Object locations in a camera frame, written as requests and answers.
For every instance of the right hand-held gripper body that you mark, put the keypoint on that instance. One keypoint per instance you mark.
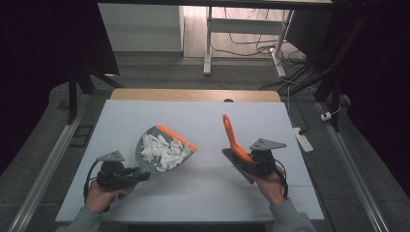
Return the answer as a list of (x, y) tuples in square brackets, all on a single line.
[(266, 162)]

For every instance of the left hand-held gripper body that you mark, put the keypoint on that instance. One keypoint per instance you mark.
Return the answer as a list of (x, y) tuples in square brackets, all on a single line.
[(111, 175)]

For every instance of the pile of white paper scraps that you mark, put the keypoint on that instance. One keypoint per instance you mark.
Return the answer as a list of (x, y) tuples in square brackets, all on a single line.
[(162, 153)]

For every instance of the orange brush with grey bristles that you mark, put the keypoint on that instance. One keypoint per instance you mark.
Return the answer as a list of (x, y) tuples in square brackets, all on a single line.
[(231, 133)]

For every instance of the grey dustpan with orange edge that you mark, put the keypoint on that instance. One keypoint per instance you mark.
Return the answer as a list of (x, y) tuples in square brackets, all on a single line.
[(170, 133)]

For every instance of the person's left hand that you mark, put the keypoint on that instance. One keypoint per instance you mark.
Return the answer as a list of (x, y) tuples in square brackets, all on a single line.
[(98, 198)]

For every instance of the person's right hand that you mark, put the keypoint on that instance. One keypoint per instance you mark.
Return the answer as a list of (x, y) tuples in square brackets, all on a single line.
[(274, 188)]

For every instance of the white power strip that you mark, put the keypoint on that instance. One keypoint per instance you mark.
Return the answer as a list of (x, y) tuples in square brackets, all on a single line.
[(303, 140)]

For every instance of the black floor plate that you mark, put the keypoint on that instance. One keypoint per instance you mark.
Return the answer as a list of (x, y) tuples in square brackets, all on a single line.
[(80, 136)]

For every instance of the pale blue foam board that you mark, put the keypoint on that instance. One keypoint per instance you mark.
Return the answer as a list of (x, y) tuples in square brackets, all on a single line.
[(199, 116)]

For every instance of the small white plug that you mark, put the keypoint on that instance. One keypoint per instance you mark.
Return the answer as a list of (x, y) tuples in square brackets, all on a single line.
[(326, 116)]

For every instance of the wooden table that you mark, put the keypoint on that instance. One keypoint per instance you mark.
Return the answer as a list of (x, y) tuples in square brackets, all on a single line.
[(180, 95)]

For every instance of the black metal stand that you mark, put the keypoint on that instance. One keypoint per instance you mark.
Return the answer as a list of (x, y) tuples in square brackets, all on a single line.
[(335, 80), (73, 96)]

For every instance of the white cabinet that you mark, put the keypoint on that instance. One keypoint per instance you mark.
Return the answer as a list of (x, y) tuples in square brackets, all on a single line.
[(141, 29)]

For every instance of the aluminium rail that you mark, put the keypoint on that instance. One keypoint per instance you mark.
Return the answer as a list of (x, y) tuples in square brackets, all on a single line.
[(354, 174), (48, 167)]

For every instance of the white desk frame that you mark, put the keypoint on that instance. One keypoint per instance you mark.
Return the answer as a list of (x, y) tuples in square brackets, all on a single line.
[(245, 26)]

